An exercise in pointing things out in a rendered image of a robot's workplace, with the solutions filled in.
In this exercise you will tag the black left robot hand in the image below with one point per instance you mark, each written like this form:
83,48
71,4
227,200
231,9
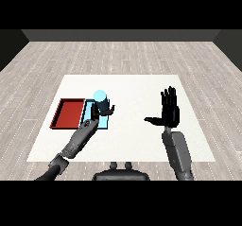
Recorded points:
99,110

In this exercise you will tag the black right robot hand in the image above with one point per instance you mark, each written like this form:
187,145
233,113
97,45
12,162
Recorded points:
170,110

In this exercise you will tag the blue can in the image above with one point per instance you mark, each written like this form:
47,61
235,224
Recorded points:
100,98

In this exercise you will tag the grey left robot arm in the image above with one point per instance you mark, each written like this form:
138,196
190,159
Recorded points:
78,139

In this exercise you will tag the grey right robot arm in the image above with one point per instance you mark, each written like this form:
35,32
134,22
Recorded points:
179,154

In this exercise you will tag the light blue shallow open box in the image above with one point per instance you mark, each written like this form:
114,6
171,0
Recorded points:
103,121

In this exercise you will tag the red shallow open box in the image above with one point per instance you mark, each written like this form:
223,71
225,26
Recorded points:
68,113

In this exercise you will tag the dark grey robot body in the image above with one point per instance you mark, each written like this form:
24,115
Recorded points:
121,175

